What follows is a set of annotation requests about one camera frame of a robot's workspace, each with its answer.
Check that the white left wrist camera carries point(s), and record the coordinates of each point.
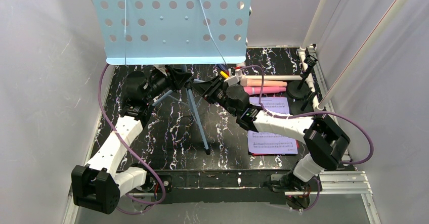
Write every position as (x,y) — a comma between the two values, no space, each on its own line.
(161,68)

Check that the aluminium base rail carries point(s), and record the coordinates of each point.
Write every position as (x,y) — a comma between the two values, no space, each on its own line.
(205,180)

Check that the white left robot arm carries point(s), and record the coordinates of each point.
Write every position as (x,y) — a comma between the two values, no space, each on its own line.
(116,169)

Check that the light blue music stand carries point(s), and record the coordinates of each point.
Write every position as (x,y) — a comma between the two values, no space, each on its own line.
(173,32)

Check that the black round microphone stand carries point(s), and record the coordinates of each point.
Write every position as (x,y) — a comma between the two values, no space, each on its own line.
(302,106)

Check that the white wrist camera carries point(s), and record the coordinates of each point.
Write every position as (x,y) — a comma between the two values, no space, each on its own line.
(237,77)
(161,68)

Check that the white PVC pipe frame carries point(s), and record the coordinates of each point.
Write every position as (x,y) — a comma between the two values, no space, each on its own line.
(307,49)

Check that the white diagonal pole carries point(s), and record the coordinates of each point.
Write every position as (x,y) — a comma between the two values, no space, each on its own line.
(373,36)

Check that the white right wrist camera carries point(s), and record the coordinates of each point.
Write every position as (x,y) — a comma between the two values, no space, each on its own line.
(237,77)

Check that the pink toy microphone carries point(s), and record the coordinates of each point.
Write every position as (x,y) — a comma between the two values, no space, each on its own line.
(264,90)

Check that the lavender sheet music page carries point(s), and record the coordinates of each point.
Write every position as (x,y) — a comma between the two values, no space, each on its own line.
(273,142)

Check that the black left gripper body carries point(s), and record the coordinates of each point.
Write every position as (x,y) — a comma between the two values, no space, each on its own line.
(172,78)

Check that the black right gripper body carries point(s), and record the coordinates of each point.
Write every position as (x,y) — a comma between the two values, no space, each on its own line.
(208,86)

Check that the beige toy microphone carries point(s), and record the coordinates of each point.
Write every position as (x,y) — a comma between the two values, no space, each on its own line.
(260,83)

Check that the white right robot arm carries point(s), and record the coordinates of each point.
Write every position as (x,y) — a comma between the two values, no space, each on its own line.
(325,140)

